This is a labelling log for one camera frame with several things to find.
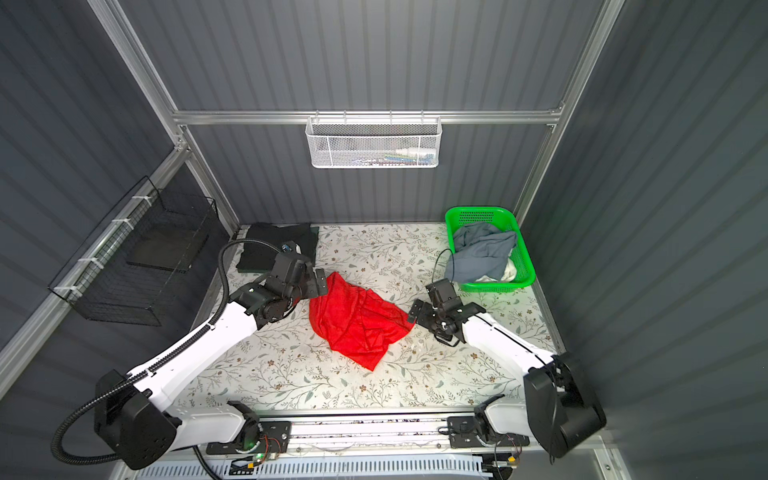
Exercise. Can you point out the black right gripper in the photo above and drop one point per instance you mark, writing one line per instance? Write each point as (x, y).
(422, 317)

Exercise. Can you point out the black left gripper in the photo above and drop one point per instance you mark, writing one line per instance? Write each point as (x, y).
(313, 289)

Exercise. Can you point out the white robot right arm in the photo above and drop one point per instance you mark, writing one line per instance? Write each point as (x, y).
(560, 409)

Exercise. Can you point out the green plastic laundry basket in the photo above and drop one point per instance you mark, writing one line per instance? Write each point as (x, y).
(504, 220)

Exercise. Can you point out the white wire mesh basket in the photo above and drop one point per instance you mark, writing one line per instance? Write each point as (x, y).
(360, 143)

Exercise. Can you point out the black wire basket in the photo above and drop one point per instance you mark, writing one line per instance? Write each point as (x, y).
(145, 258)

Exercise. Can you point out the red t-shirt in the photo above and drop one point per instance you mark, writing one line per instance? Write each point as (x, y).
(356, 322)

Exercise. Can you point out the white spray bottle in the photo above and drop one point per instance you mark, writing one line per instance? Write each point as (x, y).
(412, 155)

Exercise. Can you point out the grey t-shirt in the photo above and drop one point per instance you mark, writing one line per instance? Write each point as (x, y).
(481, 251)

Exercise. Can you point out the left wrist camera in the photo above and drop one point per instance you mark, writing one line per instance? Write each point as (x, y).
(290, 246)

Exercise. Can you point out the white slotted cable duct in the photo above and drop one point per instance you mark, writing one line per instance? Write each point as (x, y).
(408, 466)

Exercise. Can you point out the white garment in basket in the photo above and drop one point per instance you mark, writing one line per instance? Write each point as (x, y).
(510, 272)

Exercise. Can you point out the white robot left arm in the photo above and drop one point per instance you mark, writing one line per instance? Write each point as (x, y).
(198, 360)

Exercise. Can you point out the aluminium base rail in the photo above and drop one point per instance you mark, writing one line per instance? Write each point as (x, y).
(369, 434)

